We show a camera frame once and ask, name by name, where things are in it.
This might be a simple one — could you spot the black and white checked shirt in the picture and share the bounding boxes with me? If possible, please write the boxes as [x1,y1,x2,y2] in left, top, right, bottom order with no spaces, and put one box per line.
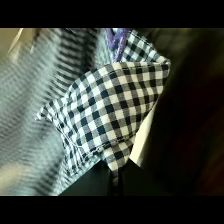
[0,28,172,196]

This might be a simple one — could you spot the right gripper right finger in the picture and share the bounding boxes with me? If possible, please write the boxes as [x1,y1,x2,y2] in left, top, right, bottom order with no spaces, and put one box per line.
[117,157,172,196]

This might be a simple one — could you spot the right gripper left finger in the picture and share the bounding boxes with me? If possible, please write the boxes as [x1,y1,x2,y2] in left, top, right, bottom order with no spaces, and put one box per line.
[60,162,115,196]

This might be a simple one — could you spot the purple clothes hanger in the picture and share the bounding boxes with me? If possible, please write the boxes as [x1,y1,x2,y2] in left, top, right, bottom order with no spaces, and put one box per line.
[102,28,132,63]

